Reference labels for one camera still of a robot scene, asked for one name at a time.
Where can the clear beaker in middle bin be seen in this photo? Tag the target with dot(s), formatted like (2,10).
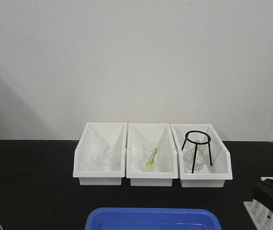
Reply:
(147,148)

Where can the black wire tripod stand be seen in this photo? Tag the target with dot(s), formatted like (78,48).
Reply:
(196,149)

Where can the blue plastic tray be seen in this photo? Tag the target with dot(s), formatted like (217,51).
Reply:
(128,218)

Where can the white right storage bin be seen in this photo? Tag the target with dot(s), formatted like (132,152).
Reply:
(209,176)

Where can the white middle storage bin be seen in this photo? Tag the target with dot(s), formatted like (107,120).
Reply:
(166,156)

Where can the glass flask under tripod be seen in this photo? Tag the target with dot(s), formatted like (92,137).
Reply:
(196,159)

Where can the white storage bin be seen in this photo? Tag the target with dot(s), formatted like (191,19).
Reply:
(166,156)
(209,176)
(94,136)

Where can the white left storage bin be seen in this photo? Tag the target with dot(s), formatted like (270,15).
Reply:
(94,136)

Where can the white test tube rack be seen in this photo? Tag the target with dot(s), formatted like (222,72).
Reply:
(260,215)

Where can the glassware in left bin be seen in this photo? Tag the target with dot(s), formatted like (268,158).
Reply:
(102,159)

